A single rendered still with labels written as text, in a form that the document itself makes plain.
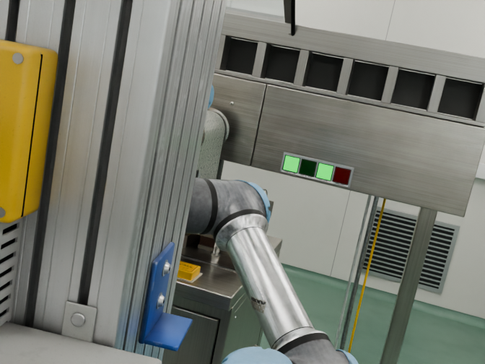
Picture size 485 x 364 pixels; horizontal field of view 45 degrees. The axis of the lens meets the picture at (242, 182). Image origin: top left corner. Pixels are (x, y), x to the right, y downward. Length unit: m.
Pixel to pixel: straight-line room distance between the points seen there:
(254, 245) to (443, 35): 3.39
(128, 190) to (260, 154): 1.61
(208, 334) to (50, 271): 1.13
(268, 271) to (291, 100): 1.04
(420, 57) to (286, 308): 1.17
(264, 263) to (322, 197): 3.34
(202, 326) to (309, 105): 0.85
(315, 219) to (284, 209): 0.25
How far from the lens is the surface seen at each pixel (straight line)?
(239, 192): 1.19
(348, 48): 2.02
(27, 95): 0.45
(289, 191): 4.47
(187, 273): 1.58
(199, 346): 1.64
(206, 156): 1.87
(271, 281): 1.08
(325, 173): 2.03
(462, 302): 4.60
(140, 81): 0.47
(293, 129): 2.04
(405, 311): 2.30
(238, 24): 2.10
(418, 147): 2.01
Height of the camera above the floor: 1.48
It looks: 11 degrees down
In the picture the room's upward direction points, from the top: 11 degrees clockwise
